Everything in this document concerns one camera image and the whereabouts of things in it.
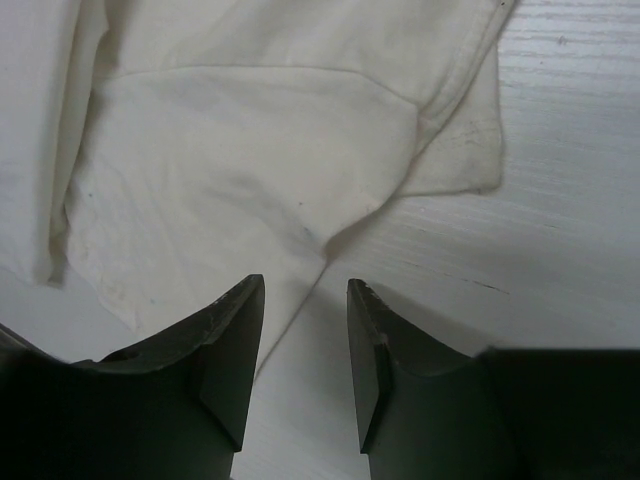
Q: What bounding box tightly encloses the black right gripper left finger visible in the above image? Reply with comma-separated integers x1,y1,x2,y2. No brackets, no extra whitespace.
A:
1,274,265,479

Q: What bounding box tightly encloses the white t shirt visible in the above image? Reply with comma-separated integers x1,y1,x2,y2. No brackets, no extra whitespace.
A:
1,1,514,360

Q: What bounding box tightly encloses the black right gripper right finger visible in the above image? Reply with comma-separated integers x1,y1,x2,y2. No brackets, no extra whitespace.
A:
347,279,639,479

